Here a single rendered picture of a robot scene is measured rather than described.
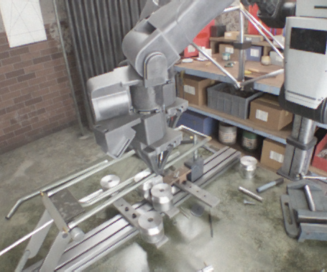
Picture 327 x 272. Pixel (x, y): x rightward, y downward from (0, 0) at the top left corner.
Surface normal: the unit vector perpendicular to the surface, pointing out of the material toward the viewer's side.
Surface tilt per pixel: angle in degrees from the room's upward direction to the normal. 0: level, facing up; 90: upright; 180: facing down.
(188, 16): 98
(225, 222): 0
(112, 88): 107
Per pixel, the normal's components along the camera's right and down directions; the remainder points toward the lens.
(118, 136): 0.67, 0.31
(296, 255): -0.07, -0.87
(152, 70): 0.41, 0.64
